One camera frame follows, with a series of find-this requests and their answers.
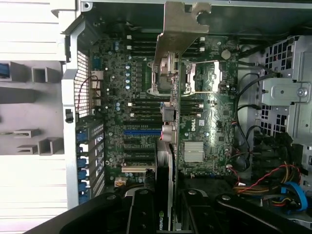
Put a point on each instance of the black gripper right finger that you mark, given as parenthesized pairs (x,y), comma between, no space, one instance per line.
(195,214)

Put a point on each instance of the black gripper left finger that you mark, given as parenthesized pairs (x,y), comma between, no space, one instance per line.
(141,214)

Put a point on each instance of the white expansion slot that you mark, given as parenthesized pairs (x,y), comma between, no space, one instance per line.
(136,169)

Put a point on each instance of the silver chipset heatsink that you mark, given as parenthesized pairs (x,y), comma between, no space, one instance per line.
(193,151)

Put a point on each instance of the blue expansion slot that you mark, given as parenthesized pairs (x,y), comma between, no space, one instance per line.
(141,133)

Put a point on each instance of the black long expansion slot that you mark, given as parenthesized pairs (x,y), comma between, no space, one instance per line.
(141,122)

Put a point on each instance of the green Dell motherboard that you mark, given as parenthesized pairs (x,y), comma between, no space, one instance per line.
(214,117)

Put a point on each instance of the black RAM slot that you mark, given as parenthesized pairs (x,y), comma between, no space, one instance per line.
(141,42)
(146,110)
(141,47)
(141,52)
(146,105)
(146,115)
(141,36)

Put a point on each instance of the black ribbed plastic block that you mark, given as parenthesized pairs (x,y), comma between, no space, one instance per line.
(273,146)

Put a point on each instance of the CPU socket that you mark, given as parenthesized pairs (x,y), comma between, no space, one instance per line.
(151,84)

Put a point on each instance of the silver socket cover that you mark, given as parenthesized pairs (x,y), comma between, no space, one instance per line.
(218,73)

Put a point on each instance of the grey plastic parts rack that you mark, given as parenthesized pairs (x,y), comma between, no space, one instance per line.
(36,114)

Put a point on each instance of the metal disk bay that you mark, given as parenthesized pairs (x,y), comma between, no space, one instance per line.
(282,92)

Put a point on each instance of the green RAM stick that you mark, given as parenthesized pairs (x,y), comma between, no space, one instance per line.
(6,133)

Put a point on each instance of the silver coin battery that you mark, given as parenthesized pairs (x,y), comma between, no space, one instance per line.
(226,54)

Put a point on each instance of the black open PC case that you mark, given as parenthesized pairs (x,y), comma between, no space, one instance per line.
(243,19)

